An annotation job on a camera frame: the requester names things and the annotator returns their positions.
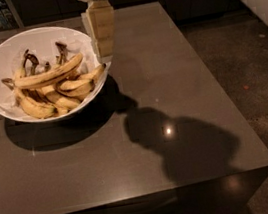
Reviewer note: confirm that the middle curved banana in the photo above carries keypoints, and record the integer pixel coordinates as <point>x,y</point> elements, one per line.
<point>75,87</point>

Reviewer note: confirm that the white paper bowl liner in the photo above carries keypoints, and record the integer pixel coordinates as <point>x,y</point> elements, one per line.
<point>30,66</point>

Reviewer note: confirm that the right short banana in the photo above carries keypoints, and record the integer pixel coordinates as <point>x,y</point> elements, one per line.
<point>95,74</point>

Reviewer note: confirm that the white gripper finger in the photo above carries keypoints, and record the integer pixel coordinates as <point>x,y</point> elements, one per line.
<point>86,24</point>

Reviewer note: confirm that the lower center banana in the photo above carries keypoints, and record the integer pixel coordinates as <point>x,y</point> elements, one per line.
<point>59,99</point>

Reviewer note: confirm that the white bowl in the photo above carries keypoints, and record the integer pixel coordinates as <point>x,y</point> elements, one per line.
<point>41,42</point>

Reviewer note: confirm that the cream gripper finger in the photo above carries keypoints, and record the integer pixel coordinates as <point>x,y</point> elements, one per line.
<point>100,16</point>

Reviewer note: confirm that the lower left banana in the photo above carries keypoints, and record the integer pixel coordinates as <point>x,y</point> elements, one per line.
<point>32,107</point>

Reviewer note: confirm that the long banana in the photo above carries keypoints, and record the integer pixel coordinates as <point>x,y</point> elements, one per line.
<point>42,79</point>

